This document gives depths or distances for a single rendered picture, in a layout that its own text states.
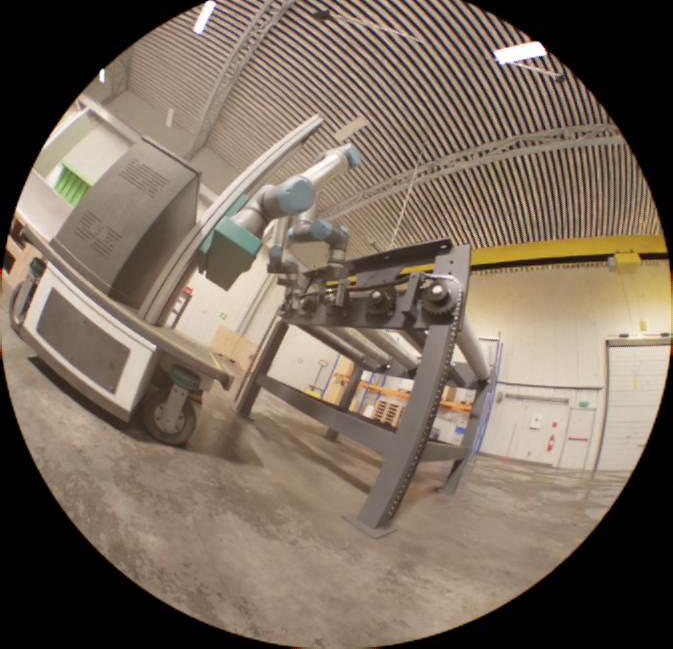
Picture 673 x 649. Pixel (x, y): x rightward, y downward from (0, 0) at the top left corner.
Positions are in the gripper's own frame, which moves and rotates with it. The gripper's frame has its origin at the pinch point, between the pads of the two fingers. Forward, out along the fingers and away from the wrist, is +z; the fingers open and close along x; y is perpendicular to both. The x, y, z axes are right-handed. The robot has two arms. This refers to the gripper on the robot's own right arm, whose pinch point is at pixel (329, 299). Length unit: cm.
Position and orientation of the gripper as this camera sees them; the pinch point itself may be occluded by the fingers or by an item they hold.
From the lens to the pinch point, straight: 95.3
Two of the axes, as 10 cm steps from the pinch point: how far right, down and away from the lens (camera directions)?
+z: -1.6, 9.9, 0.0
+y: -7.9, -1.2, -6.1
